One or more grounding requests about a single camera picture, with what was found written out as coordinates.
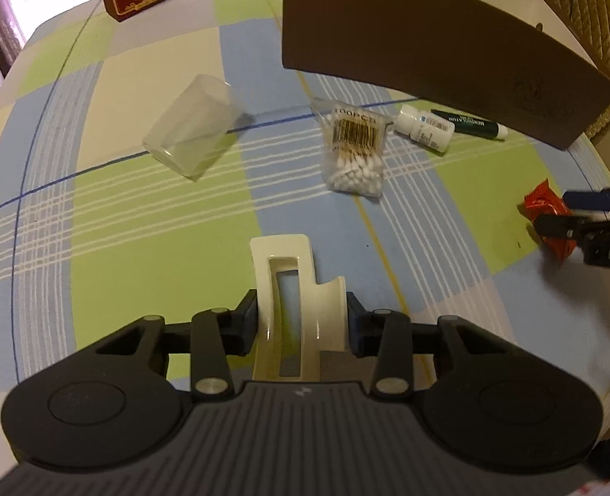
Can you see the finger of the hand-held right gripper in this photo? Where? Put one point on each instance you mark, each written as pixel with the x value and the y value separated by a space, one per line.
pixel 563 228
pixel 594 200

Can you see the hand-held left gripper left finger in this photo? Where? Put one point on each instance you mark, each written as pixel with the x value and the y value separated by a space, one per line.
pixel 211 341

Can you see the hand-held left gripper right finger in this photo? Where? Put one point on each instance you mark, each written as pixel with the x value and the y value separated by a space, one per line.
pixel 392 341

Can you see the red snack packet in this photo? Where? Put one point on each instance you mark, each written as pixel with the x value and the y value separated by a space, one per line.
pixel 545 206

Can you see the cream tape dispenser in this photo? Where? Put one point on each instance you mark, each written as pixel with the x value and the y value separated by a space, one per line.
pixel 307 310

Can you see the dark green tube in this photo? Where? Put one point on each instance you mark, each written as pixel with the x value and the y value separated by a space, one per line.
pixel 470 125

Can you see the small white bottle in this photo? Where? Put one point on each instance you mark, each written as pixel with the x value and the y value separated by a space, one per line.
pixel 423 126

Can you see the cotton swab bag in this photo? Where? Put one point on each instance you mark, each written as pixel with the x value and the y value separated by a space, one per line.
pixel 354 155

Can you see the brown cardboard box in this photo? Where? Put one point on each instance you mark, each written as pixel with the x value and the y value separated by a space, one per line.
pixel 413 36

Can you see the checkered tablecloth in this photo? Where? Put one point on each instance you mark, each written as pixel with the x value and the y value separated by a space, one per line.
pixel 129 237

